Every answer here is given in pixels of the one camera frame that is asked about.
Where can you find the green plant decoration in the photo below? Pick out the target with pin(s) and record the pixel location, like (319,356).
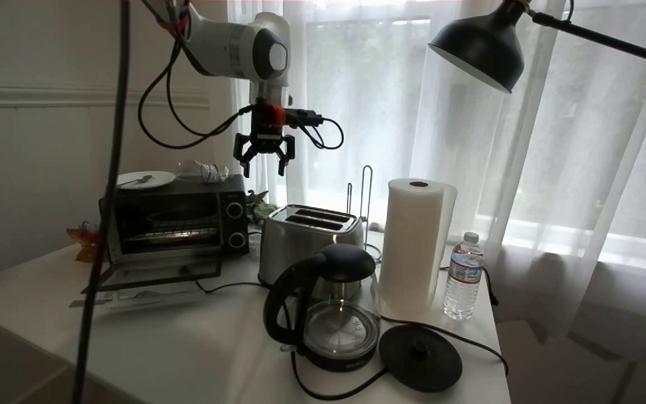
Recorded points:
(260,210)

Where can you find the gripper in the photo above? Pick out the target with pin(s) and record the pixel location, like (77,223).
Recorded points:
(266,134)

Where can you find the metal spoon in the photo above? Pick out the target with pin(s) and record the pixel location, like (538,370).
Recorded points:
(142,179)

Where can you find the toaster oven door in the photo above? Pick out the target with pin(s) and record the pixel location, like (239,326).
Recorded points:
(155,276)

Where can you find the white curtain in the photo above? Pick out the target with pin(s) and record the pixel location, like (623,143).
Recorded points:
(581,179)

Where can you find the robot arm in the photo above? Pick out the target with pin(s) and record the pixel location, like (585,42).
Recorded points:
(227,47)

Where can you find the silver toaster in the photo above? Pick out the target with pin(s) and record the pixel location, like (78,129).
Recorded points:
(292,244)

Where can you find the glass electric kettle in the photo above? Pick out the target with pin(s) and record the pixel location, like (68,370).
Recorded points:
(328,314)

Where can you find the plastic water bottle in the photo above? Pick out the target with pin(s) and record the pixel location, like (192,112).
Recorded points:
(463,275)

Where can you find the black lamp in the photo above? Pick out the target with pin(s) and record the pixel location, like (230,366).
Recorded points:
(480,47)

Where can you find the black kettle base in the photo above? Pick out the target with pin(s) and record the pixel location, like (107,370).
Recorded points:
(419,359)

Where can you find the white plate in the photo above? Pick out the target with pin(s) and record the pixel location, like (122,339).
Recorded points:
(157,180)

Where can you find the paper towel roll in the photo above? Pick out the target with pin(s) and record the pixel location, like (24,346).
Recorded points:
(410,247)

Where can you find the clear plastic bag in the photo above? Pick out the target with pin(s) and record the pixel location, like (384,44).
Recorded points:
(206,171)

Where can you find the black toaster oven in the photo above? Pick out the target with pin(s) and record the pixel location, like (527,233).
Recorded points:
(177,219)

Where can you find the orange decoration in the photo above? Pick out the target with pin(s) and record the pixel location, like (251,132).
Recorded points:
(84,241)

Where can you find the toaster oven knob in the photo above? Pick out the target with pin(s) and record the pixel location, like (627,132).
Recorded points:
(235,210)
(237,240)

